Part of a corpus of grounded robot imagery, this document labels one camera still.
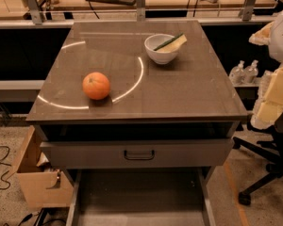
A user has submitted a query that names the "clear plastic bottle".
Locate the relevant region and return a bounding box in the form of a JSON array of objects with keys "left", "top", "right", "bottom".
[
  {"left": 229, "top": 60, "right": 244, "bottom": 85},
  {"left": 243, "top": 60, "right": 258, "bottom": 84}
]

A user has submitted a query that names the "orange fruit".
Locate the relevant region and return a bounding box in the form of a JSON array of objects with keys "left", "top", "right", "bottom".
[{"left": 82, "top": 73, "right": 110, "bottom": 100}]

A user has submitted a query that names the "clear plastic bottle left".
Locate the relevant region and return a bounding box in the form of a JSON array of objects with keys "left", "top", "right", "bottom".
[{"left": 229, "top": 60, "right": 244, "bottom": 85}]

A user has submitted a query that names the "white ceramic bowl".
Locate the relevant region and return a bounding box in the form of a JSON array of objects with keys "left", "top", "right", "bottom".
[{"left": 144, "top": 34, "right": 179, "bottom": 65}]

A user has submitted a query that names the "grey drawer with handle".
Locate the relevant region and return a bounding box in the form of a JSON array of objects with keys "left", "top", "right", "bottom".
[{"left": 41, "top": 138, "right": 233, "bottom": 170}]

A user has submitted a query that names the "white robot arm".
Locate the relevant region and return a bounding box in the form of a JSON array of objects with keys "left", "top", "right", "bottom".
[{"left": 249, "top": 10, "right": 283, "bottom": 129}]

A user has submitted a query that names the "clear plastic bottle right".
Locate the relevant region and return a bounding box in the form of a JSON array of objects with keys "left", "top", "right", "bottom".
[{"left": 243, "top": 60, "right": 258, "bottom": 84}]

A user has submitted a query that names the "cardboard box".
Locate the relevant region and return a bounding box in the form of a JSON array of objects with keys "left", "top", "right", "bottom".
[{"left": 8, "top": 126, "right": 74, "bottom": 209}]

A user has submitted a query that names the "grey counter cabinet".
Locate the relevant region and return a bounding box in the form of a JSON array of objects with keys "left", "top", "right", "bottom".
[{"left": 27, "top": 21, "right": 247, "bottom": 226}]

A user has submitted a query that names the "black floor cable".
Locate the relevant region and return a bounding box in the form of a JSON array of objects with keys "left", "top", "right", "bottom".
[{"left": 0, "top": 141, "right": 13, "bottom": 205}]

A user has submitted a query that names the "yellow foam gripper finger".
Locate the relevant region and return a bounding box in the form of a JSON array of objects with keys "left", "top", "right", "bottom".
[
  {"left": 257, "top": 66, "right": 283, "bottom": 123},
  {"left": 249, "top": 22, "right": 274, "bottom": 45}
]

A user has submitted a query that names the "yellow green sponge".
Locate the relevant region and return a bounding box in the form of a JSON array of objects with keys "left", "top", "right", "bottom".
[{"left": 155, "top": 34, "right": 187, "bottom": 53}]

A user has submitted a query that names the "black office chair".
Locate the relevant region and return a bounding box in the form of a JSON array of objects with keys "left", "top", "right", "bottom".
[{"left": 233, "top": 113, "right": 283, "bottom": 205}]

